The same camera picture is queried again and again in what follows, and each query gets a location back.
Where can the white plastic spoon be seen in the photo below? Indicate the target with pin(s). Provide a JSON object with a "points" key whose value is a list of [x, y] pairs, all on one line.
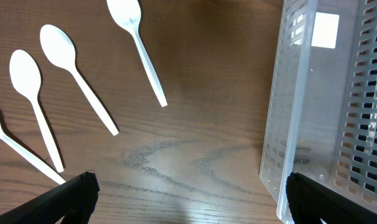
{"points": [[26, 79], [31, 158], [60, 51], [127, 14]]}

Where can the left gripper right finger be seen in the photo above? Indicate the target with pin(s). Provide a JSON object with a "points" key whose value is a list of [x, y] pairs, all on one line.
{"points": [[311, 202]]}

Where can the clear perforated plastic basket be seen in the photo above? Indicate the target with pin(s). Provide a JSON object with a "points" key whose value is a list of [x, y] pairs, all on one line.
{"points": [[322, 113]]}

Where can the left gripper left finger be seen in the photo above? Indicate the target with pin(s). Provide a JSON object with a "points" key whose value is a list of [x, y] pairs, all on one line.
{"points": [[71, 202]]}

